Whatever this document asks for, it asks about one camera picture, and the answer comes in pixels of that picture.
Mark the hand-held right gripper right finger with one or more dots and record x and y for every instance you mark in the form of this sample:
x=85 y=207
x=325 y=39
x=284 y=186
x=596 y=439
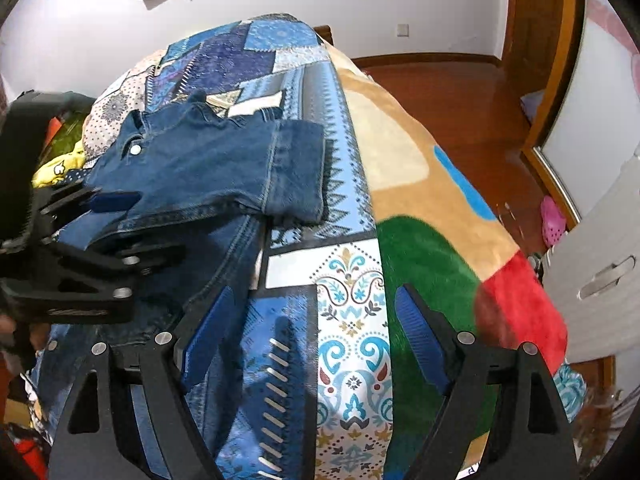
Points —
x=419 y=342

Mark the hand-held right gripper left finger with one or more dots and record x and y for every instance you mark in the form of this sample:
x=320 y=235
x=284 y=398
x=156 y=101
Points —
x=209 y=332

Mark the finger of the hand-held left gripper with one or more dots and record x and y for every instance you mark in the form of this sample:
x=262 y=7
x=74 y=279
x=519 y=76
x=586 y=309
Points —
x=114 y=201
x=90 y=285

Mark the blue denim jeans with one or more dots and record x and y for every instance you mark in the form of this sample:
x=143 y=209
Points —
x=200 y=170

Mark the yellow printed cloth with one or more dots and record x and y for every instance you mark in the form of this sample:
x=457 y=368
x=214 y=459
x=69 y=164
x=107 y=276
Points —
x=57 y=167

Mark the green cloth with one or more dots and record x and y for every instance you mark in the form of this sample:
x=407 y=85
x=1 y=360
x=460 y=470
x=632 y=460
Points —
x=72 y=132

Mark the red orange bag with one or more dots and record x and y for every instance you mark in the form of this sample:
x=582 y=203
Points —
x=22 y=452

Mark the pink slipper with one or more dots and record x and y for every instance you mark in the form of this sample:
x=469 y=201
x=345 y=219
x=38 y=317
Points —
x=552 y=220

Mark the colourful fleece blanket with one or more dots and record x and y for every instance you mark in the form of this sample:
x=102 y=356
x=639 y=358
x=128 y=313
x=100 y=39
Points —
x=400 y=160

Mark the blue patchwork bedsheet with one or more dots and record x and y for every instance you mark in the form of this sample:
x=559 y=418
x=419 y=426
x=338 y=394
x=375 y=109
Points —
x=310 y=90

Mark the lilac slipper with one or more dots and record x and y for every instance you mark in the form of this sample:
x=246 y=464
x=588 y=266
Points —
x=531 y=107

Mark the wooden framed wardrobe door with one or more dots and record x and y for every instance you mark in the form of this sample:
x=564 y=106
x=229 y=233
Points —
x=600 y=85

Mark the white wall socket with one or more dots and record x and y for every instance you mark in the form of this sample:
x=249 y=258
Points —
x=403 y=30

